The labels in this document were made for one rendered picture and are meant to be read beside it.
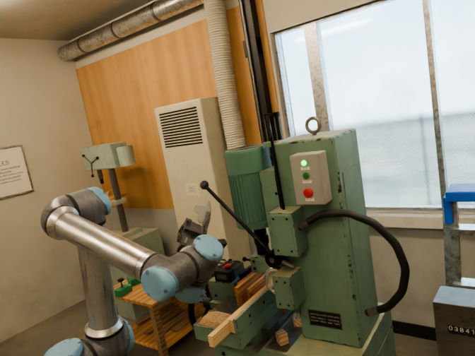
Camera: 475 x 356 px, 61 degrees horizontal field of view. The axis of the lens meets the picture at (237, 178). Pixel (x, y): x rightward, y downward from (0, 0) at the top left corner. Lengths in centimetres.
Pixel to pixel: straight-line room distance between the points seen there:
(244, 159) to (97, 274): 69
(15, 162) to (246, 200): 309
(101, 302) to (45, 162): 289
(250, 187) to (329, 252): 37
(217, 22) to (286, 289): 213
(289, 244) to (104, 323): 81
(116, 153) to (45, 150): 98
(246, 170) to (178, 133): 177
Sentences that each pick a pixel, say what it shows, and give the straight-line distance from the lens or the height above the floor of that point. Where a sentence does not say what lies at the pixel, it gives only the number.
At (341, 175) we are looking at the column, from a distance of 130.
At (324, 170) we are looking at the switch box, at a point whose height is 142.
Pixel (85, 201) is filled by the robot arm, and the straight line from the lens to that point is 150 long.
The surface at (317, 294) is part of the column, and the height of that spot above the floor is 98.
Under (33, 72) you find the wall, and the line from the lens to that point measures 452.
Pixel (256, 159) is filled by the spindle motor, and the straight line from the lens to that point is 147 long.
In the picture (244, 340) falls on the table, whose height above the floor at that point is 86.
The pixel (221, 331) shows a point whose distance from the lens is 145.
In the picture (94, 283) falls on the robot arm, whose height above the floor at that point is 111.
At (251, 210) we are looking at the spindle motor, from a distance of 150.
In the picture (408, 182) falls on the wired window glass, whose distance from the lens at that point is 274.
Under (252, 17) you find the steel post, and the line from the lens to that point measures 297.
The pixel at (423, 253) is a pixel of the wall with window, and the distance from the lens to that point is 279.
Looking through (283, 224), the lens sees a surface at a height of 126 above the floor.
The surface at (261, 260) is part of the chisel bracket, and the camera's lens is 162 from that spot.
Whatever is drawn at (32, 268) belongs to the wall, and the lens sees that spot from 440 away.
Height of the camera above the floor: 163
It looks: 9 degrees down
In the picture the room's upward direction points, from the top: 10 degrees counter-clockwise
